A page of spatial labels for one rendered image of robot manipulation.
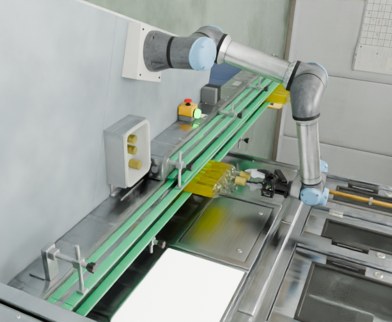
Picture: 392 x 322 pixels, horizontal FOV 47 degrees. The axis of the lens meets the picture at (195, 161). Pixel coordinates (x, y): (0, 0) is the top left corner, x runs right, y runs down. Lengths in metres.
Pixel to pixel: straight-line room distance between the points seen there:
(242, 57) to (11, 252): 1.03
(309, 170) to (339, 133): 6.33
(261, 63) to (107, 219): 0.79
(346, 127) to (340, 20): 1.76
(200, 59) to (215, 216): 0.71
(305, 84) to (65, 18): 0.80
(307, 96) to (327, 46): 6.05
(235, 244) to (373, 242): 0.60
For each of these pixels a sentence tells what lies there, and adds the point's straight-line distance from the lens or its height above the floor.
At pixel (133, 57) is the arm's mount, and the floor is 0.79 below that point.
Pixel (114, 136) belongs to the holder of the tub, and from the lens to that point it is 1.60.
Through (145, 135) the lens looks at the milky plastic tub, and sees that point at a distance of 1.73.
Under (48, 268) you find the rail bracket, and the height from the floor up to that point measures 0.86.
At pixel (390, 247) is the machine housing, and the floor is 1.79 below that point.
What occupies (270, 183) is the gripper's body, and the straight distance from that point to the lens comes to 1.91.
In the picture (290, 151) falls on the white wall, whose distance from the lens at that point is 8.32.
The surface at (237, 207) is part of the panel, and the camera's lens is 2.02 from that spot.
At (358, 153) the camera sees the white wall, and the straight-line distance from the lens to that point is 8.11.
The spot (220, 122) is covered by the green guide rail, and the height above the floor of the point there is 0.93.
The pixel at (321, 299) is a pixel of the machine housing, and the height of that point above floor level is 1.58.
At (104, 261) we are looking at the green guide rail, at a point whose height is 0.94.
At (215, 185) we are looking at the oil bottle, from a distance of 1.87.
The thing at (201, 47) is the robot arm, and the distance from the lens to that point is 1.60.
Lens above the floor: 1.62
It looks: 20 degrees down
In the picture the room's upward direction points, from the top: 103 degrees clockwise
